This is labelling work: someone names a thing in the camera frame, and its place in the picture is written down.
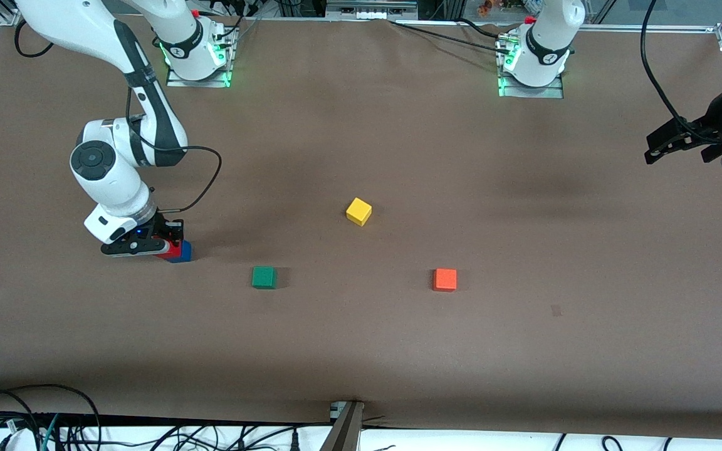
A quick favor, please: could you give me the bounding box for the yellow wooden cube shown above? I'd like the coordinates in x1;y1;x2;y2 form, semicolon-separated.
346;197;373;227

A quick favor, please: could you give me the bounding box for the grey equipment rack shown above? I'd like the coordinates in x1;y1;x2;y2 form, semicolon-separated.
327;0;418;19

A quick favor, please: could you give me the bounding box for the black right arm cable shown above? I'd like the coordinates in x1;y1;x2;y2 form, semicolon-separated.
126;86;222;214

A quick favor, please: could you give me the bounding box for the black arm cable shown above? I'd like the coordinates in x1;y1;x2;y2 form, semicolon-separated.
640;0;722;142
126;86;222;214

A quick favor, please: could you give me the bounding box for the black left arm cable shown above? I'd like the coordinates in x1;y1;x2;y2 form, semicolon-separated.
640;0;722;142

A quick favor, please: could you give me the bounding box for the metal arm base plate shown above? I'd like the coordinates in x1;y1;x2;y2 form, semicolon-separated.
497;34;565;99
165;28;234;88

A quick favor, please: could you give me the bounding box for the black looping floor cable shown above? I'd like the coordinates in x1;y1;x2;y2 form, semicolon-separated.
0;383;103;451

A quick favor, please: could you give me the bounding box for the short black table cable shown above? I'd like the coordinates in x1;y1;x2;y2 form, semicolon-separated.
455;18;503;39

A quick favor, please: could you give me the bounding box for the green floor cable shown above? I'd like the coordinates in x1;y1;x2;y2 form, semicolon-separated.
40;412;62;451

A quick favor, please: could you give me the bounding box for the long black table cable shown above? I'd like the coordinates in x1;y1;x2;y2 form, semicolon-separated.
389;19;506;52

